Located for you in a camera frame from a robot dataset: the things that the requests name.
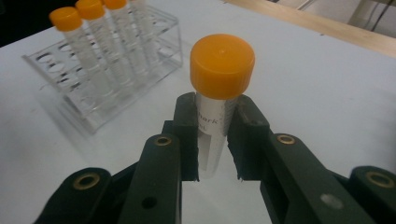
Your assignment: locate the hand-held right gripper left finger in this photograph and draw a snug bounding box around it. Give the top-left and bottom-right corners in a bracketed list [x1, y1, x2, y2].
[162, 91, 201, 182]

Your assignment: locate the clear acrylic tube rack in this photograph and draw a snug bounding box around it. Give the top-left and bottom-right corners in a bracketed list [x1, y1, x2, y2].
[21, 4, 184, 135]

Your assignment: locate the wooden table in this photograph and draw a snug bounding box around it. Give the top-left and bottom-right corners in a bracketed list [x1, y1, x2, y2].
[223, 0, 396, 59]

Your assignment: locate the orange-capped clear tube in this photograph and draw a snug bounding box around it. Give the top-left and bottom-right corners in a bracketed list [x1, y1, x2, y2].
[49, 6, 118, 107]
[75, 0, 140, 91]
[104, 0, 157, 79]
[190, 33, 256, 180]

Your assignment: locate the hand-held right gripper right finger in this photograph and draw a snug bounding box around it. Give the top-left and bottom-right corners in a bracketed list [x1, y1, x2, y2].
[226, 93, 272, 182]

